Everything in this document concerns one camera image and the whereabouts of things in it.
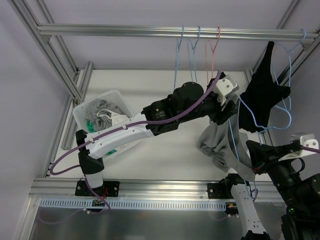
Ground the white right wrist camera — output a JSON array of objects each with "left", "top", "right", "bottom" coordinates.
[{"left": 279, "top": 132, "right": 320, "bottom": 161}]

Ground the white tank top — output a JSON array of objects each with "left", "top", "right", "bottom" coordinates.
[{"left": 96, "top": 108, "right": 129, "bottom": 126}]

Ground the aluminium frame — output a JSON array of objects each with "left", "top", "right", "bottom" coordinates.
[{"left": 7, "top": 0, "right": 320, "bottom": 240}]

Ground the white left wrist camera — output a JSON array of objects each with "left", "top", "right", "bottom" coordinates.
[{"left": 213, "top": 74, "right": 239, "bottom": 106}]

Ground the grey tank top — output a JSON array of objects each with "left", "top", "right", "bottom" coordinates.
[
  {"left": 85, "top": 98, "right": 129, "bottom": 133},
  {"left": 196, "top": 95, "right": 255, "bottom": 182}
]

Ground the green tank top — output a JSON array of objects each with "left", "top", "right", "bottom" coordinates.
[{"left": 86, "top": 120, "right": 117, "bottom": 156}]

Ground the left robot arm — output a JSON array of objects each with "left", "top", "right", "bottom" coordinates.
[{"left": 75, "top": 76, "right": 239, "bottom": 196}]

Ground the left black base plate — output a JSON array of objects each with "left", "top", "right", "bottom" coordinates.
[{"left": 74, "top": 179, "right": 120, "bottom": 198}]

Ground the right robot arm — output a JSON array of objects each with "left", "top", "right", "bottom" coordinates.
[{"left": 223, "top": 140, "right": 320, "bottom": 240}]

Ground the white plastic basket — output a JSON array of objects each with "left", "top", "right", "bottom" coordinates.
[{"left": 72, "top": 89, "right": 141, "bottom": 161}]

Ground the white slotted cable duct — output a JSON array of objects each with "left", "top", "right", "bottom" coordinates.
[{"left": 39, "top": 198, "right": 227, "bottom": 212}]

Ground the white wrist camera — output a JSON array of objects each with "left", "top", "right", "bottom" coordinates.
[
  {"left": 213, "top": 74, "right": 239, "bottom": 106},
  {"left": 279, "top": 132, "right": 320, "bottom": 161}
]

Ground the blue wire hanger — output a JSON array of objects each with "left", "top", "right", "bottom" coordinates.
[
  {"left": 187, "top": 26, "right": 201, "bottom": 83},
  {"left": 173, "top": 25, "right": 185, "bottom": 89}
]

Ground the black tank top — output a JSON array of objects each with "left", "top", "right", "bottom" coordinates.
[{"left": 240, "top": 41, "right": 291, "bottom": 133}]

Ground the pink wire hanger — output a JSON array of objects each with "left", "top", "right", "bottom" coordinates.
[{"left": 204, "top": 26, "right": 221, "bottom": 84}]

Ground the blue hanger with black top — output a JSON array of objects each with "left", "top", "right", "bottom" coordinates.
[{"left": 228, "top": 96, "right": 293, "bottom": 203}]

